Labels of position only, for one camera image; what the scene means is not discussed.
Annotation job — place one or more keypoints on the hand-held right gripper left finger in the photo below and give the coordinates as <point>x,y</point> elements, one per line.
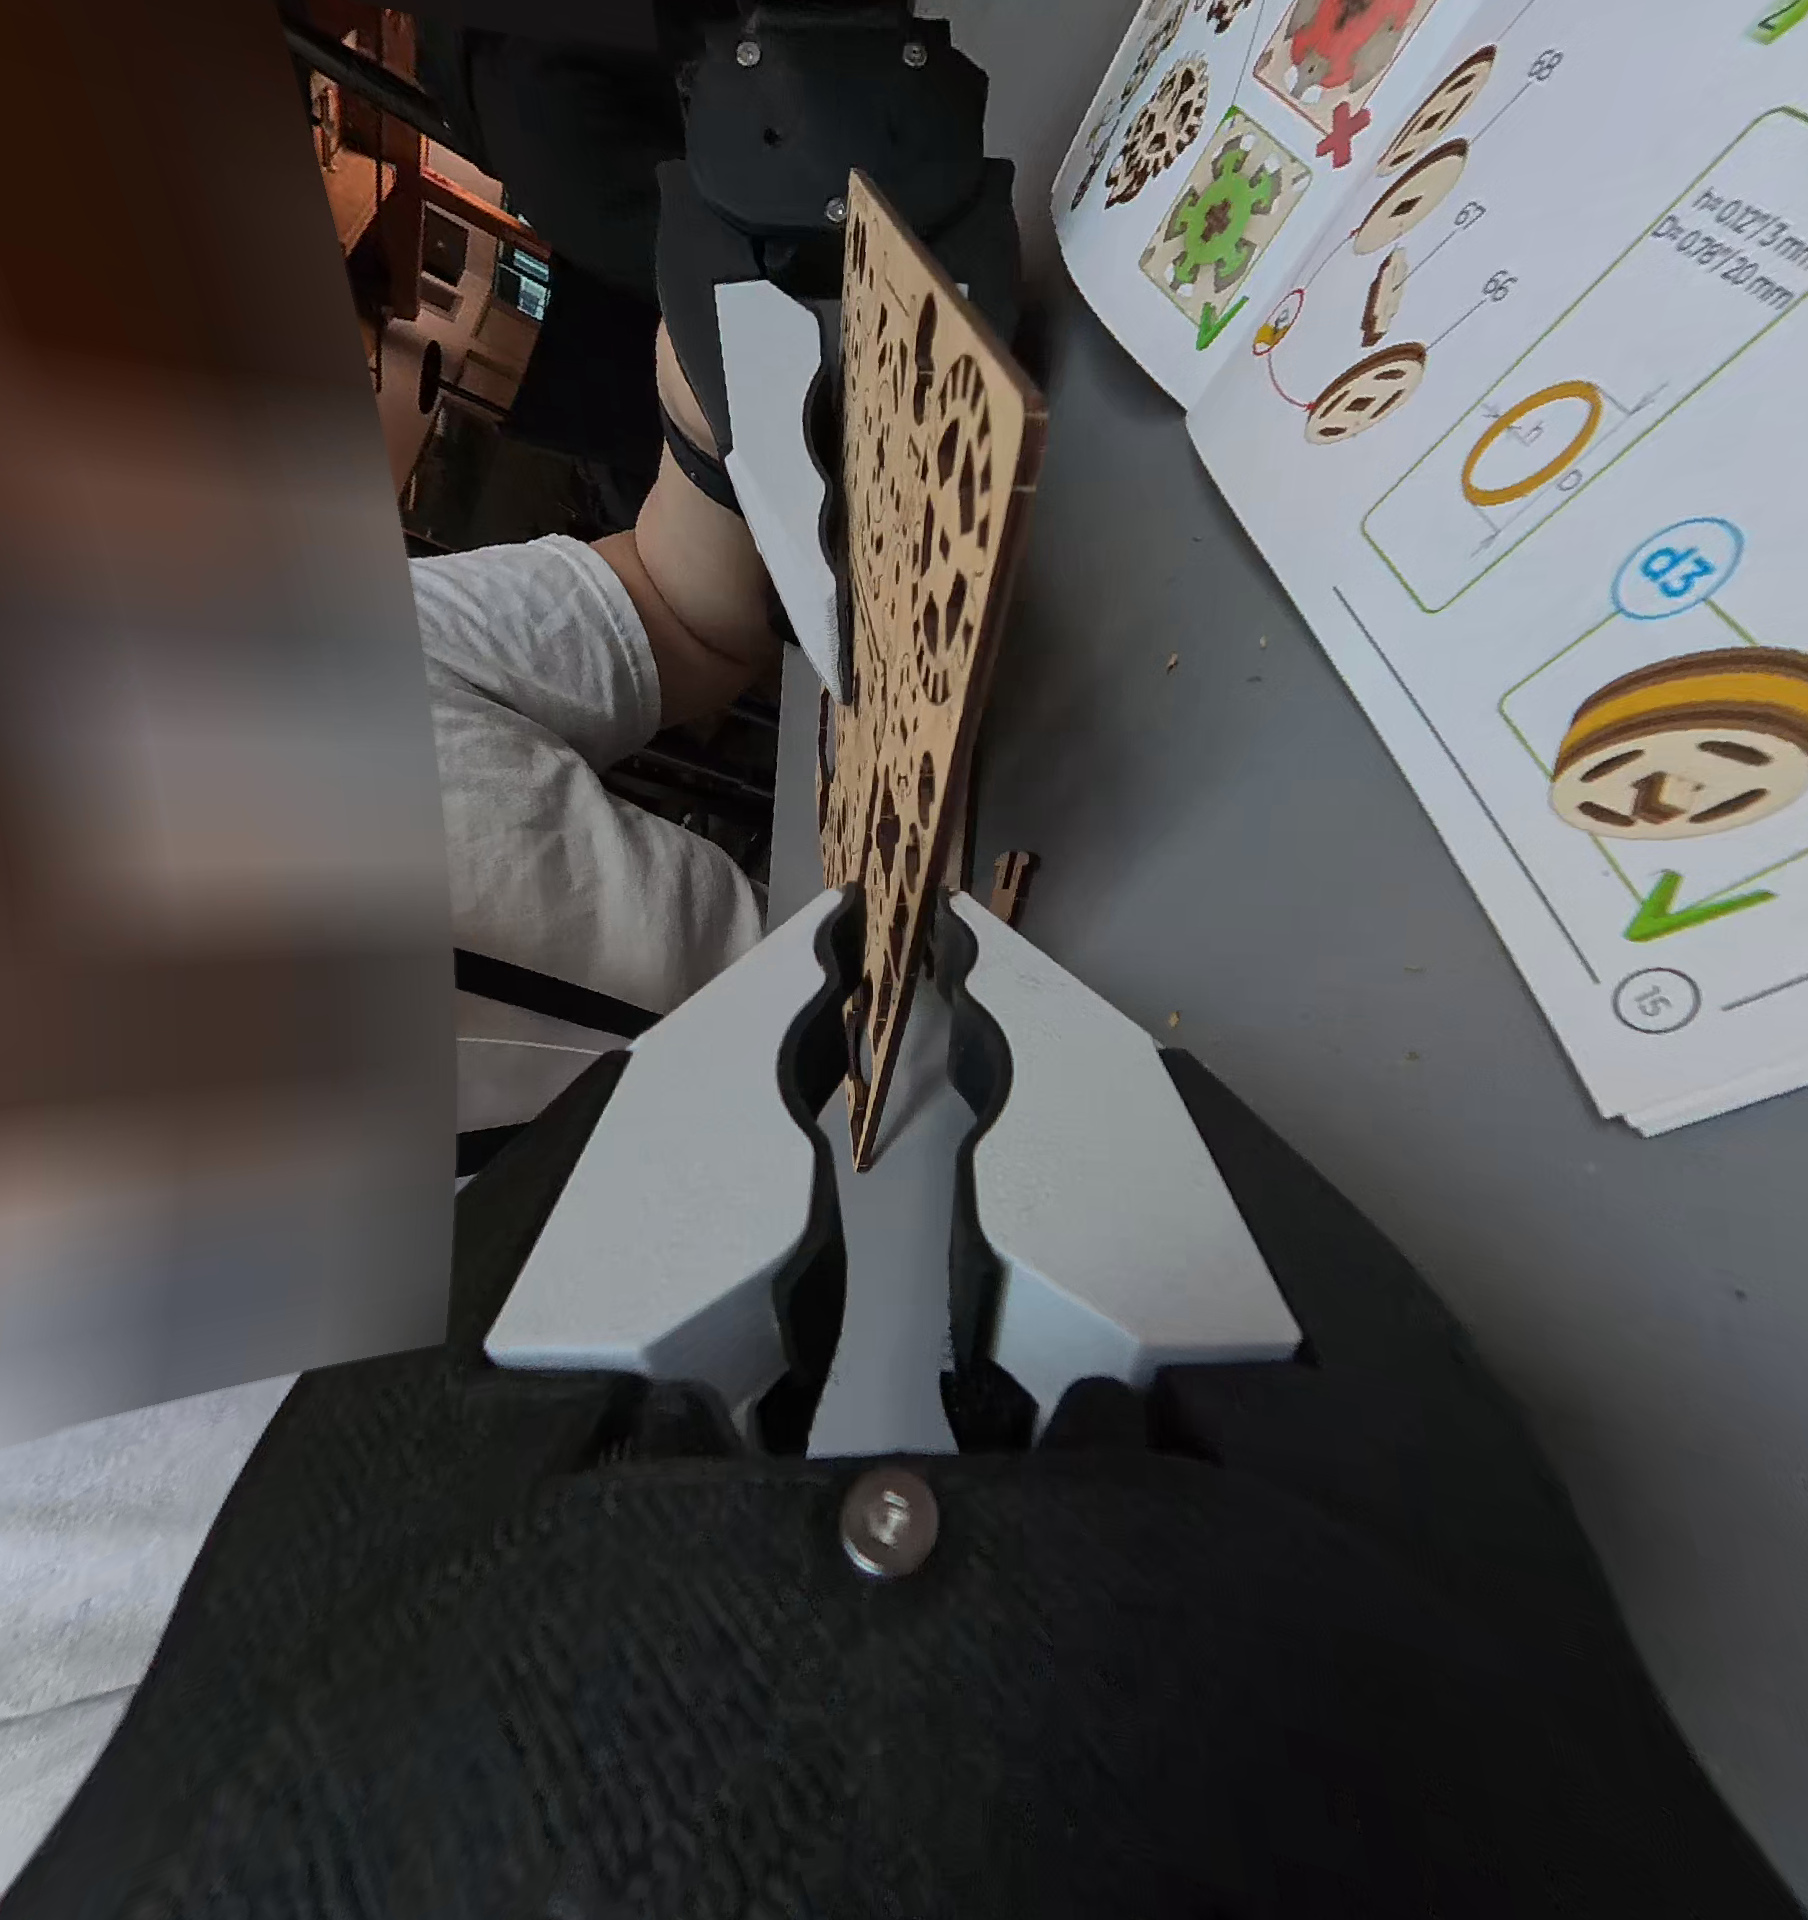
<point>649,1199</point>

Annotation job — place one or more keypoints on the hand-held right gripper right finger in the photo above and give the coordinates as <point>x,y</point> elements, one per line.
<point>1144,1199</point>

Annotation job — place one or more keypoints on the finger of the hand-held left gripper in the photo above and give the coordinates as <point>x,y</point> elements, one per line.
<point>761,422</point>

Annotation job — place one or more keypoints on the wooden laser-cut parts sheet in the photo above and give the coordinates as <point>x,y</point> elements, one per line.
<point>979,600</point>

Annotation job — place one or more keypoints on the person's left forearm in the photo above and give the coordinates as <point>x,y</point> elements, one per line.
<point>709,600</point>

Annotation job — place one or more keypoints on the black wristband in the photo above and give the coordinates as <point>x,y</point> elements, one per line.
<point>691,459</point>

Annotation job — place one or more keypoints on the small forked wooden piece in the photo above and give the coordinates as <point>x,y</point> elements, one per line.
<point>1014,881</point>

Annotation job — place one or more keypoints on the assembly instruction booklet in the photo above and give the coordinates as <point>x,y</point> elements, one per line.
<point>1444,571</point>

